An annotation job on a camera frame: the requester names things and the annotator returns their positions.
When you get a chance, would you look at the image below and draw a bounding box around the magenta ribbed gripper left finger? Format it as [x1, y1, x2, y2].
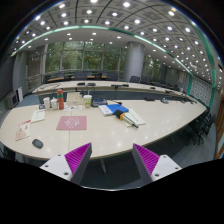
[39, 142, 93, 186]

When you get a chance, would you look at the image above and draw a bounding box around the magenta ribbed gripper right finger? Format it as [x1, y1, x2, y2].
[131, 143, 183, 186]

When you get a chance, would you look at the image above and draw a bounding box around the black computer mouse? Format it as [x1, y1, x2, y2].
[32, 139, 43, 149]

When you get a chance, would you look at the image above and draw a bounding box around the pink mouse pad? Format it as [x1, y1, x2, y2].
[57, 116, 87, 130]

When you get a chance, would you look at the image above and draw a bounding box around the white papers stack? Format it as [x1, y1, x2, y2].
[123, 109, 145, 127]

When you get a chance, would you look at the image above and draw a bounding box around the black yellow handheld tool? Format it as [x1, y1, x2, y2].
[115, 110, 138, 127]

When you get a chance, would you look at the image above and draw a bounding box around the white paper sheet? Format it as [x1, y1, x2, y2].
[31, 110, 45, 123]

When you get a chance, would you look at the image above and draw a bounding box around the black office chair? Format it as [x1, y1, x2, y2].
[187, 114, 216, 145]

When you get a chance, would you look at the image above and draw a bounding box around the blue folder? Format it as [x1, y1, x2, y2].
[106, 104, 129, 115]

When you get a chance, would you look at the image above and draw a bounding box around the grey desk device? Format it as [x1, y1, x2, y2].
[91, 97, 107, 107]

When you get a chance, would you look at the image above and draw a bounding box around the red white booklet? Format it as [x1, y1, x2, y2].
[15, 120, 31, 141]

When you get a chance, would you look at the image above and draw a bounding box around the paper cup green band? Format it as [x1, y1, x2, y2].
[83, 95, 92, 108]

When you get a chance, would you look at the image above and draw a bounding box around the white jar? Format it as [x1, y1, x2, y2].
[50, 98, 58, 110]

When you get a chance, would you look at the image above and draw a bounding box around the white cup left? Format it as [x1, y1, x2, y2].
[43, 97, 50, 110]

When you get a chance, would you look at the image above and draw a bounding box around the red thermos bottle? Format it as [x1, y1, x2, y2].
[57, 89, 64, 110]

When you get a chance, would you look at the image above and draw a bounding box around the grey round pillar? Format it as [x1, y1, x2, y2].
[124, 41, 145, 81]

